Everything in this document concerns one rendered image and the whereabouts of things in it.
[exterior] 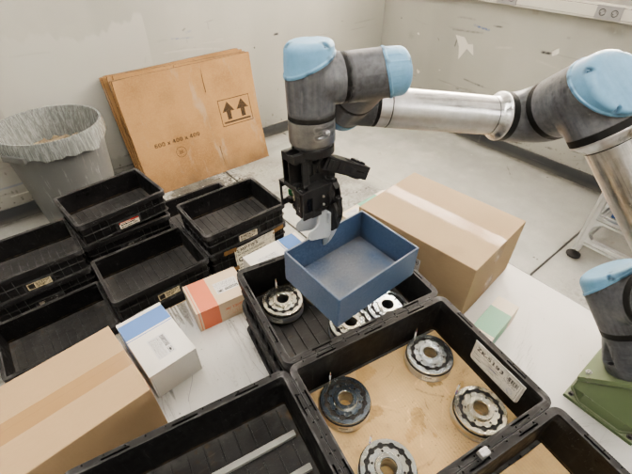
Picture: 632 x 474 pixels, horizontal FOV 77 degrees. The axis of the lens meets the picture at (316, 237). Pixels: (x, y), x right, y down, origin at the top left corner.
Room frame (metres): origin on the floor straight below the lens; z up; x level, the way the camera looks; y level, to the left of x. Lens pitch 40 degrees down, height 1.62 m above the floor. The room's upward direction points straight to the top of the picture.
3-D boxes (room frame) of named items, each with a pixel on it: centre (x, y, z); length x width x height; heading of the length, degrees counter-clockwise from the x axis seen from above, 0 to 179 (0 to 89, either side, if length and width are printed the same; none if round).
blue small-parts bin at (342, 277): (0.54, -0.07, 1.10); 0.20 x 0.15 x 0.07; 130
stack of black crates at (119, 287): (1.21, 0.70, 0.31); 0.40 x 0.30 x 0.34; 129
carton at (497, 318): (0.66, -0.46, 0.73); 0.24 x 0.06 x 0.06; 134
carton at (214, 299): (0.78, 0.29, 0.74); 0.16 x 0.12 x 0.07; 123
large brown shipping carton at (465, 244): (0.98, -0.38, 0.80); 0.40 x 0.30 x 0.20; 45
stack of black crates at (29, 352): (0.96, 1.01, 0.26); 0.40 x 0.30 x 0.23; 129
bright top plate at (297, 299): (0.66, 0.08, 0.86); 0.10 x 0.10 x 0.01
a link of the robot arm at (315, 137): (0.59, 0.00, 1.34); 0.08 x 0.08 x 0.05
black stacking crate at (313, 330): (0.66, -0.05, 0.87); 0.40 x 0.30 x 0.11; 119
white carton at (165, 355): (0.60, 0.41, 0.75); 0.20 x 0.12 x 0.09; 43
